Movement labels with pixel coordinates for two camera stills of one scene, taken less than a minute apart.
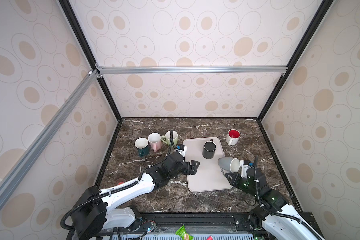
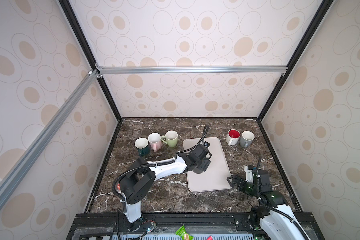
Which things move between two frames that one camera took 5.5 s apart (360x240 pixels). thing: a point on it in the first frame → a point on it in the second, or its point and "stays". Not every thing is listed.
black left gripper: [193, 170] → [204, 164]
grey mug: [230, 164] → [247, 138]
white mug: [232, 137] stays
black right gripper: [234, 181] stays
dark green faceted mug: [142, 144] stays
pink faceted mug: [155, 140] stays
